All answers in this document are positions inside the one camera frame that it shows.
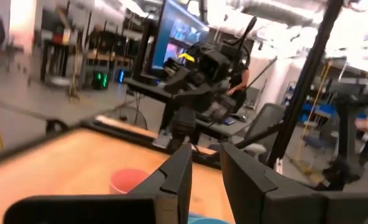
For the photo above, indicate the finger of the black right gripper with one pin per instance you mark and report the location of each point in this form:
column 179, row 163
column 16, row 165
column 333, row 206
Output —
column 179, row 82
column 174, row 65

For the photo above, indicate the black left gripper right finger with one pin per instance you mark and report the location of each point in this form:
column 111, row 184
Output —
column 252, row 193

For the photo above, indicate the computer with green lights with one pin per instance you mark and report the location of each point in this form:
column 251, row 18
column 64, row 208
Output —
column 100, row 80

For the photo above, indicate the pink plastic cup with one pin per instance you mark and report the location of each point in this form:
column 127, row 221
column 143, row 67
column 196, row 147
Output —
column 125, row 182

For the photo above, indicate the teal plastic bowl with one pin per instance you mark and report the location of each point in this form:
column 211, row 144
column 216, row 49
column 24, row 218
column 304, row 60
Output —
column 209, row 221

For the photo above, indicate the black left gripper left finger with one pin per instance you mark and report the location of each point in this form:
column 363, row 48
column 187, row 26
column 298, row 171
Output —
column 171, row 186

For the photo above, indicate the large display screen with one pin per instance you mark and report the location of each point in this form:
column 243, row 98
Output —
column 171, row 34

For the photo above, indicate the person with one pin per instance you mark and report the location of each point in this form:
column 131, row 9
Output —
column 240, row 81

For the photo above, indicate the dark desk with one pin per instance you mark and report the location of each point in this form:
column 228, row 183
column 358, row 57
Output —
column 146, row 88

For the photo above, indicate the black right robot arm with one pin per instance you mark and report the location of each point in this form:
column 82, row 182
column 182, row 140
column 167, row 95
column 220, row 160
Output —
column 184, row 124

